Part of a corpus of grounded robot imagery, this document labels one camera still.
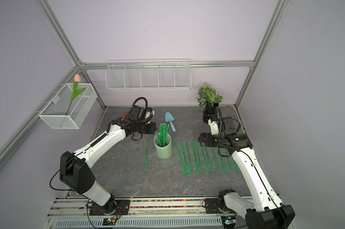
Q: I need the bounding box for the white wire wall shelf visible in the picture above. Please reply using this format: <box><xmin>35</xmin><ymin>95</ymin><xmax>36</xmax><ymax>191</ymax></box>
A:
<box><xmin>105</xmin><ymin>59</ymin><xmax>192</xmax><ymax>91</ymax></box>

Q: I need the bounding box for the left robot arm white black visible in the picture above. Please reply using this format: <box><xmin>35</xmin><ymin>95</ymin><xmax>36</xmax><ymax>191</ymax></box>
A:
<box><xmin>59</xmin><ymin>105</ymin><xmax>157</xmax><ymax>214</ymax></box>

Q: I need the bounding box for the eleventh green straw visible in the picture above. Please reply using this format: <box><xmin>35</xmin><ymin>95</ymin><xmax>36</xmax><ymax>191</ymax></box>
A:
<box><xmin>233</xmin><ymin>161</ymin><xmax>239</xmax><ymax>172</ymax></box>

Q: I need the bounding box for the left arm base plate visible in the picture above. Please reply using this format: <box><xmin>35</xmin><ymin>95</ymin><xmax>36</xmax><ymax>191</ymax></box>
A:
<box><xmin>89</xmin><ymin>199</ymin><xmax>131</xmax><ymax>216</ymax></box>

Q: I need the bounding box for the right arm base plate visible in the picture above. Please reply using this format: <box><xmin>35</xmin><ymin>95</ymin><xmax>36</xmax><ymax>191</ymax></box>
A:
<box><xmin>202</xmin><ymin>198</ymin><xmax>235</xmax><ymax>214</ymax></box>

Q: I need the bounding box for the light green metal cup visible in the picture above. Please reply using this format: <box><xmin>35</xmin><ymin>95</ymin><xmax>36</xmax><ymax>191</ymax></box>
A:
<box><xmin>153</xmin><ymin>134</ymin><xmax>173</xmax><ymax>159</ymax></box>

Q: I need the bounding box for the green plant in black pot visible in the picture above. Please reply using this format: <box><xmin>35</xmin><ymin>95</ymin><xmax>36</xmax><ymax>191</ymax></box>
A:
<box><xmin>197</xmin><ymin>82</ymin><xmax>223</xmax><ymax>124</ymax></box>

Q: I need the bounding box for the aluminium front rail frame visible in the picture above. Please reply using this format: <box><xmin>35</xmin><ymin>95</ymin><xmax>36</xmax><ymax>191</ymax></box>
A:
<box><xmin>42</xmin><ymin>197</ymin><xmax>247</xmax><ymax>229</ymax></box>

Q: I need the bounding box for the white vented cable duct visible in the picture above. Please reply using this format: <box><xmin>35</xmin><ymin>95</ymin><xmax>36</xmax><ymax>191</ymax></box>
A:
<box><xmin>54</xmin><ymin>216</ymin><xmax>223</xmax><ymax>229</ymax></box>

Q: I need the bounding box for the pink artificial tulip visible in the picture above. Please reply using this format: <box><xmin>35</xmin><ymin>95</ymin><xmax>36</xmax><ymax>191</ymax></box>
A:
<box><xmin>65</xmin><ymin>74</ymin><xmax>85</xmax><ymax>115</ymax></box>

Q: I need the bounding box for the light blue garden trowel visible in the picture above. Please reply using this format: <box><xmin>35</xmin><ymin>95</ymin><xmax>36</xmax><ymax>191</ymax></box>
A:
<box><xmin>165</xmin><ymin>112</ymin><xmax>176</xmax><ymax>133</ymax></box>

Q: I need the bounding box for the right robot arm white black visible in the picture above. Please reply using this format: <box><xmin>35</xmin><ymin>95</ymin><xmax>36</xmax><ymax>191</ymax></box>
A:
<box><xmin>198</xmin><ymin>114</ymin><xmax>295</xmax><ymax>229</ymax></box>

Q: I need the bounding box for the bundle of green wrapped straws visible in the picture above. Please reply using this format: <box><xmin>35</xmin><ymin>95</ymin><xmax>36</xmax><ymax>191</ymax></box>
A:
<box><xmin>156</xmin><ymin>123</ymin><xmax>170</xmax><ymax>147</ymax></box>

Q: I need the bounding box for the twelfth green straw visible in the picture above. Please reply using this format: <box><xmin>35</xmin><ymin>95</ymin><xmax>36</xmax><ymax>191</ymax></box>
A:
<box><xmin>144</xmin><ymin>139</ymin><xmax>150</xmax><ymax>173</ymax></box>

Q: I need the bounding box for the white mesh side basket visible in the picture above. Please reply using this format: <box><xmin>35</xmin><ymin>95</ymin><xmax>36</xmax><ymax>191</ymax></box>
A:
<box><xmin>38</xmin><ymin>83</ymin><xmax>98</xmax><ymax>129</ymax></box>

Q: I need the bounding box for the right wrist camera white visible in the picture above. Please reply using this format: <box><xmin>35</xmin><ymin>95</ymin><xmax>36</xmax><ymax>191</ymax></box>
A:
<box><xmin>208</xmin><ymin>118</ymin><xmax>219</xmax><ymax>135</ymax></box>

